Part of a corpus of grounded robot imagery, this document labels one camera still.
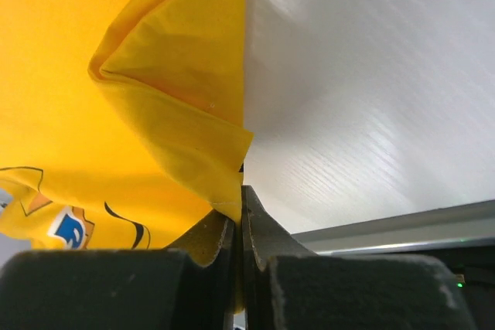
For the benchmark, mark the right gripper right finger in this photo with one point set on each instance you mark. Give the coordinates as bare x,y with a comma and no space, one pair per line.
287,286

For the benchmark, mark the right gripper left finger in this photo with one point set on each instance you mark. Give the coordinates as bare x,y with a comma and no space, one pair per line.
188,285

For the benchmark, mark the yellow printed cloth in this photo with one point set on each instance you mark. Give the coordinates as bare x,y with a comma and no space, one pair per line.
121,120

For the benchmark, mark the aluminium mounting rail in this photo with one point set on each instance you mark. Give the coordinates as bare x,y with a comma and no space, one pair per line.
470,225

